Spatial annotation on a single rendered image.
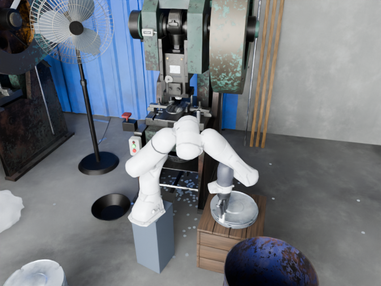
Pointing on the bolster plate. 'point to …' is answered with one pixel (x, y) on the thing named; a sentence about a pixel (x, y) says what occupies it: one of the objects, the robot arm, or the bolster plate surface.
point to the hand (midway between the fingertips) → (221, 217)
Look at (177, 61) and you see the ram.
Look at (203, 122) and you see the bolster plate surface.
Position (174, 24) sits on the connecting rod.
